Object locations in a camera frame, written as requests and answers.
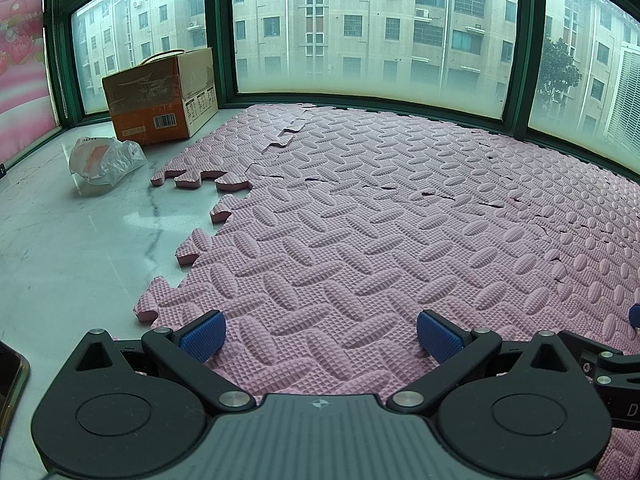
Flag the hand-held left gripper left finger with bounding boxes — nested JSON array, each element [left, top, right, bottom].
[[70, 309, 258, 416]]

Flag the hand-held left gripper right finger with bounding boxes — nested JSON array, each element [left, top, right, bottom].
[[385, 309, 571, 416]]

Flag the pink foam floor mat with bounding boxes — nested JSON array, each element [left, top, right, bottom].
[[132, 102, 640, 480]]

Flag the clear plastic bag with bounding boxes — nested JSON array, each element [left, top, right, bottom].
[[67, 135, 147, 197]]

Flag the dark smartphone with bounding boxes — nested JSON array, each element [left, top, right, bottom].
[[0, 341, 31, 442]]

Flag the white louvered shutter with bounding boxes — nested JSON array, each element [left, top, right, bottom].
[[604, 42, 640, 150]]

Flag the brown cardboard box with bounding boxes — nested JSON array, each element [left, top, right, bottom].
[[101, 46, 220, 146]]

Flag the green tree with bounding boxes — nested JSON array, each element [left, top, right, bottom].
[[537, 35, 584, 117]]

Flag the pink printed curtain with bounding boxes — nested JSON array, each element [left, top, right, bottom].
[[0, 0, 59, 171]]

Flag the beige apartment building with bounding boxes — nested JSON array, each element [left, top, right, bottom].
[[70, 0, 640, 122]]

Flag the dark green window frame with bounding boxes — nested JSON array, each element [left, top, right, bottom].
[[42, 0, 640, 177]]

